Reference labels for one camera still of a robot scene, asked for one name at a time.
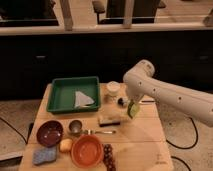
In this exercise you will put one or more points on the yellow black sponge block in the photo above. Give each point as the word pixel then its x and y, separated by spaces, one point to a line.
pixel 107 120

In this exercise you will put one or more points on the light green plastic cup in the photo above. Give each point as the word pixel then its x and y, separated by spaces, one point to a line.
pixel 132 109

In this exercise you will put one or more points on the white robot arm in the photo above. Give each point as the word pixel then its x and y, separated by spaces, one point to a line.
pixel 139 81

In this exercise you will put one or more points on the small metal cup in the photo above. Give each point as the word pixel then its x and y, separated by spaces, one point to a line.
pixel 75 127

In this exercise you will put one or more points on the white folded paper napkin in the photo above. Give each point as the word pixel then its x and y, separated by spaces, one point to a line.
pixel 82 99

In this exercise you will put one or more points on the white paper cup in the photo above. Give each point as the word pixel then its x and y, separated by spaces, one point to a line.
pixel 113 88

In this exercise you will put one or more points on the metal spoon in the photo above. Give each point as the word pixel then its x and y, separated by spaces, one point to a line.
pixel 88 132

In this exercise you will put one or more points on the black white marker pen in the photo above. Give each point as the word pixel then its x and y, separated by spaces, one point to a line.
pixel 146 101

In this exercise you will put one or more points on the yellow lemon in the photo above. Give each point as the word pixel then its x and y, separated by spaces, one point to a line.
pixel 65 145

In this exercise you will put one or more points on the dark purple bowl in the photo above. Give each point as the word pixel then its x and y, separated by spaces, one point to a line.
pixel 50 133

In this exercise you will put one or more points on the blue sponge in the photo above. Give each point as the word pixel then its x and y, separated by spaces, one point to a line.
pixel 44 155

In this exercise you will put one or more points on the green plastic tray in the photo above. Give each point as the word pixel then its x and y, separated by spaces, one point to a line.
pixel 62 94

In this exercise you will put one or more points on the dark grape bunch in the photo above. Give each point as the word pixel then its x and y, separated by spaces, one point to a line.
pixel 108 157

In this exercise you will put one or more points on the orange bowl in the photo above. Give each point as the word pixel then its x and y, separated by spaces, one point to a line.
pixel 87 151

